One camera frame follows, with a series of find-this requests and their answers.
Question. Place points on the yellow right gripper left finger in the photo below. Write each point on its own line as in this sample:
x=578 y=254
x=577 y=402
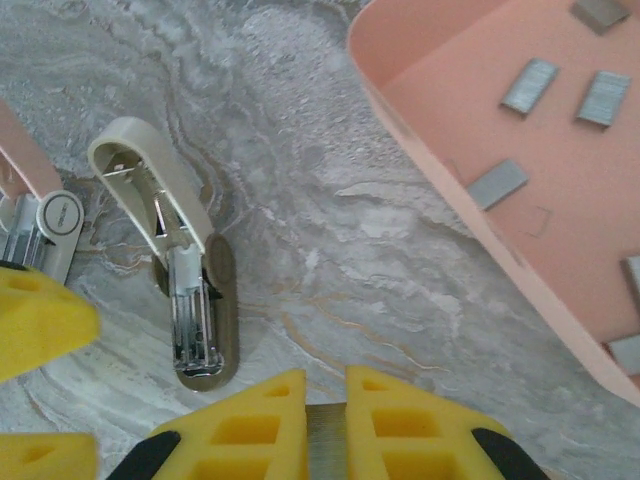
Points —
x=240 y=435

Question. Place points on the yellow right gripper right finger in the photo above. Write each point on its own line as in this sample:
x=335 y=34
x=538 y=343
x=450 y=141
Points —
x=400 y=435

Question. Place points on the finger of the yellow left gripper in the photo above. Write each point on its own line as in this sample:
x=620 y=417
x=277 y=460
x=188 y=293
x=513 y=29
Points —
x=35 y=320
x=60 y=460

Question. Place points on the grey staple strip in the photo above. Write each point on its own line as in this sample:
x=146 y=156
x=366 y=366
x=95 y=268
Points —
x=530 y=87
x=626 y=355
x=600 y=12
x=498 y=185
x=603 y=100
x=326 y=445
x=632 y=285

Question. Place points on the pink stapler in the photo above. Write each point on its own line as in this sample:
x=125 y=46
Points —
x=60 y=220

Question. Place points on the white stapler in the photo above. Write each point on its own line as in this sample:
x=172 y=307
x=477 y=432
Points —
x=170 y=160

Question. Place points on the pink plastic tray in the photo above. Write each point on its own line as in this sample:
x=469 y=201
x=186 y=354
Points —
x=450 y=100

